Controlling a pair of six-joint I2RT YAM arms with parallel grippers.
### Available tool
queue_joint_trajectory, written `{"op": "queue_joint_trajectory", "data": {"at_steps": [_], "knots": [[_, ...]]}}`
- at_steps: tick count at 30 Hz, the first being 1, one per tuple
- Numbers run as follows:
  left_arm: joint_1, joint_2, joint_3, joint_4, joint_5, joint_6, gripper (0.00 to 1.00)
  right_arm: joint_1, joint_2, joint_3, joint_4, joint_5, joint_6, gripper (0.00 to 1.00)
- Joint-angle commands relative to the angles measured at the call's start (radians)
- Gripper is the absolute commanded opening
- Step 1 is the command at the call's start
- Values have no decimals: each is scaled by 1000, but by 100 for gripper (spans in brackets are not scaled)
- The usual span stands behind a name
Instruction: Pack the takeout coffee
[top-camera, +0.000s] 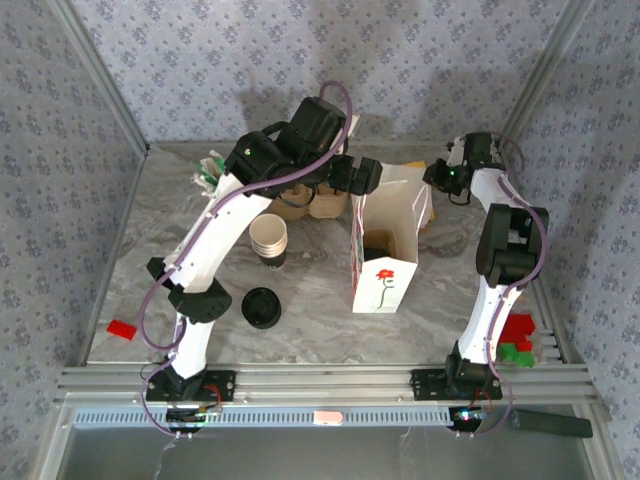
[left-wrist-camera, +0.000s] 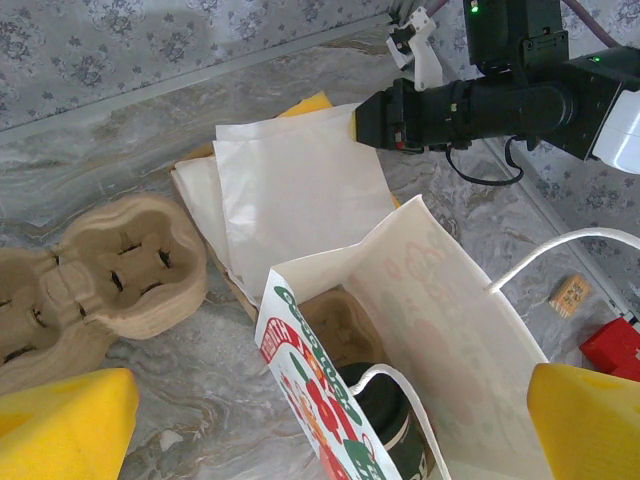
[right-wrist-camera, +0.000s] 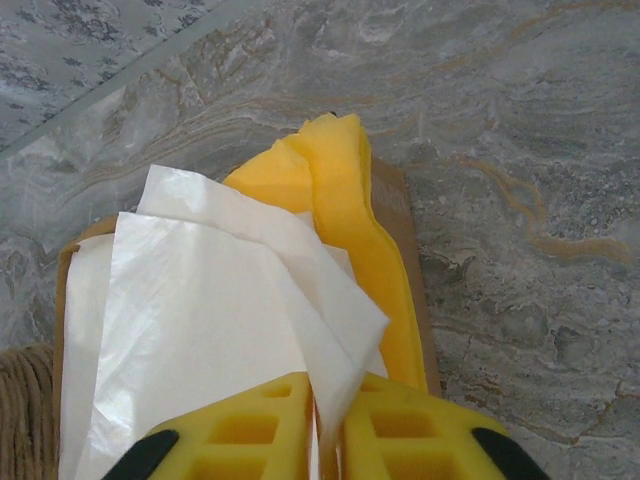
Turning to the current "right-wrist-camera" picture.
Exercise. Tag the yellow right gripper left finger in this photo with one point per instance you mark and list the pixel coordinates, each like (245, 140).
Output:
(240, 435)

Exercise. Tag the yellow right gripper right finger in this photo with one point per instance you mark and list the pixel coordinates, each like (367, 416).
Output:
(415, 435)

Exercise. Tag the white paper napkin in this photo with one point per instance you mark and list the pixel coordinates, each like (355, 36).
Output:
(200, 310)

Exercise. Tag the stack of pulp cup carriers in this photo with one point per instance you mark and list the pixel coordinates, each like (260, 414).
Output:
(25, 415)

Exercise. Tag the stack of white napkins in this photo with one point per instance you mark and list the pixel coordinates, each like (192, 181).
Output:
(175, 192)

